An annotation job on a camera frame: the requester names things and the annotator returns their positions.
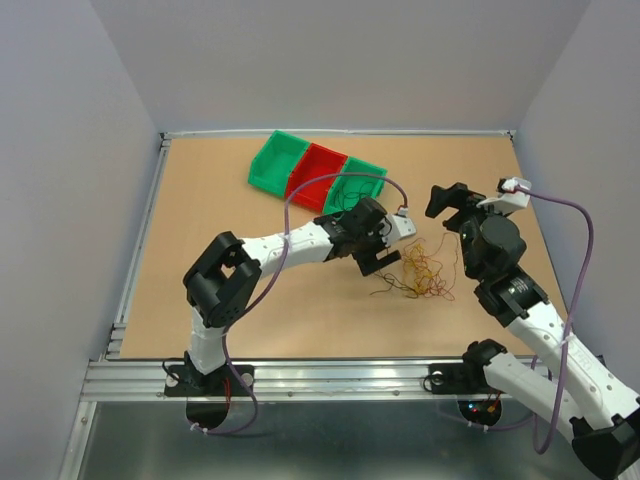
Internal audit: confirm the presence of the green far bin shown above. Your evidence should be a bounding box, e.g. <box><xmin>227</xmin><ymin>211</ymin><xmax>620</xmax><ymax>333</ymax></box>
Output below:
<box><xmin>248</xmin><ymin>130</ymin><xmax>310</xmax><ymax>197</ymax></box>

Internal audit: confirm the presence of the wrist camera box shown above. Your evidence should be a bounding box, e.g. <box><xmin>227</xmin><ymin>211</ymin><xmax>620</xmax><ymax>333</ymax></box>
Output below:
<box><xmin>386</xmin><ymin>214</ymin><xmax>417</xmax><ymax>246</ymax></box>
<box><xmin>477</xmin><ymin>177</ymin><xmax>532</xmax><ymax>217</ymax></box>

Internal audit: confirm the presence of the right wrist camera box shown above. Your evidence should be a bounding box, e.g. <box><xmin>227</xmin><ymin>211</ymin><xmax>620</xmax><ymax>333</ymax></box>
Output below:
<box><xmin>477</xmin><ymin>177</ymin><xmax>532</xmax><ymax>217</ymax></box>

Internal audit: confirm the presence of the red yellow cable pile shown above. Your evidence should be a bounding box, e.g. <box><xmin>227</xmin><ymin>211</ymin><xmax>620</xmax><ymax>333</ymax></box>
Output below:
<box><xmin>399</xmin><ymin>232</ymin><xmax>459</xmax><ymax>304</ymax></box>

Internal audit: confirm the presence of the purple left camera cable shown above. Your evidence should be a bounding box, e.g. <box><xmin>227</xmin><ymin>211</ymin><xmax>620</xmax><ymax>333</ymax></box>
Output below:
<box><xmin>187</xmin><ymin>172</ymin><xmax>414</xmax><ymax>436</ymax></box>

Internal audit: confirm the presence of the green bin near cables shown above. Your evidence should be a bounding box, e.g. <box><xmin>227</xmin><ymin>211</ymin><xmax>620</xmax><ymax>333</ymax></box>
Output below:
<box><xmin>323</xmin><ymin>157</ymin><xmax>387</xmax><ymax>214</ymax></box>

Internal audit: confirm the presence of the aluminium front rail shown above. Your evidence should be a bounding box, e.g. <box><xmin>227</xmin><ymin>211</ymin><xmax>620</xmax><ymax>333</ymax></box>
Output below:
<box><xmin>82</xmin><ymin>355</ymin><xmax>616</xmax><ymax>404</ymax></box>

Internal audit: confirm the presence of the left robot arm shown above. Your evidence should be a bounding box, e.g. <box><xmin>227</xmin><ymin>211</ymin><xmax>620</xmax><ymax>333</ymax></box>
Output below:
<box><xmin>179</xmin><ymin>197</ymin><xmax>415</xmax><ymax>394</ymax></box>

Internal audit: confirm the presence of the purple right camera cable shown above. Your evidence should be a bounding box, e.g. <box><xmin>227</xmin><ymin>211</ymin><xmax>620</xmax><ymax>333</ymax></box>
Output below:
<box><xmin>464</xmin><ymin>184</ymin><xmax>599</xmax><ymax>456</ymax></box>

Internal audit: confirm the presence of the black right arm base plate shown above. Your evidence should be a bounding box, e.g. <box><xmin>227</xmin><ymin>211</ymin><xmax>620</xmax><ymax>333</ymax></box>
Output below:
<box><xmin>422</xmin><ymin>362</ymin><xmax>498</xmax><ymax>395</ymax></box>

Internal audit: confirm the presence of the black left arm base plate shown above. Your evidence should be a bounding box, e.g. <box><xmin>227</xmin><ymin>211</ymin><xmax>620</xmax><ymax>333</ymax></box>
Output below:
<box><xmin>164</xmin><ymin>364</ymin><xmax>252</xmax><ymax>398</ymax></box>

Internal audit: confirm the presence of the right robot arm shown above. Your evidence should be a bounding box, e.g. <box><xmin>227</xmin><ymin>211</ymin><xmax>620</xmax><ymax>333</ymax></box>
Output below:
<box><xmin>423</xmin><ymin>178</ymin><xmax>639</xmax><ymax>479</ymax></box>

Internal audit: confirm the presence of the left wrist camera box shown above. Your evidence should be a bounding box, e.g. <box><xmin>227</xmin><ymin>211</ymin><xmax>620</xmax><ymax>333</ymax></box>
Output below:
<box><xmin>386</xmin><ymin>214</ymin><xmax>417</xmax><ymax>246</ymax></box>

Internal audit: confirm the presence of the red middle bin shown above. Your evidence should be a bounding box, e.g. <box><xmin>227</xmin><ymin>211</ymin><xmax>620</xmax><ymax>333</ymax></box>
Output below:
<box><xmin>285</xmin><ymin>143</ymin><xmax>347</xmax><ymax>213</ymax></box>

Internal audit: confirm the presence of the purple camera cable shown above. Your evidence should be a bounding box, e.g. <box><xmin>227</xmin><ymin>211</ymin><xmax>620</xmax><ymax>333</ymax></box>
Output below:
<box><xmin>187</xmin><ymin>172</ymin><xmax>414</xmax><ymax>436</ymax></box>
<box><xmin>464</xmin><ymin>184</ymin><xmax>599</xmax><ymax>456</ymax></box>

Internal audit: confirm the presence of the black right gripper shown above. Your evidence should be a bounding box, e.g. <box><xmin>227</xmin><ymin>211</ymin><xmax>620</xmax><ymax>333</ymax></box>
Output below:
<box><xmin>427</xmin><ymin>182</ymin><xmax>512</xmax><ymax>279</ymax></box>

